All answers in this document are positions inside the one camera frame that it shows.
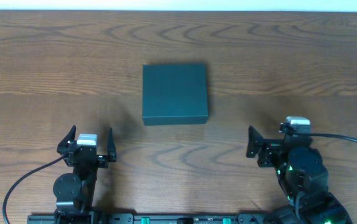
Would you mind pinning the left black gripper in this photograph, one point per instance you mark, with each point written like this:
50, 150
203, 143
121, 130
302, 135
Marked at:
111, 155

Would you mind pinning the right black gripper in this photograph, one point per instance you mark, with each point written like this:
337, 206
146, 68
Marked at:
270, 147

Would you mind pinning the dark green gift box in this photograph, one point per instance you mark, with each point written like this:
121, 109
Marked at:
175, 93

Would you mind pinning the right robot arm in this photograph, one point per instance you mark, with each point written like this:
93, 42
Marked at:
301, 175

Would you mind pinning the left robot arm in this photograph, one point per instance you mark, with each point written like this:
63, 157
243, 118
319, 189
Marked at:
74, 191

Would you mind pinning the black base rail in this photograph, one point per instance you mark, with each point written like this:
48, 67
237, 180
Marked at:
127, 218

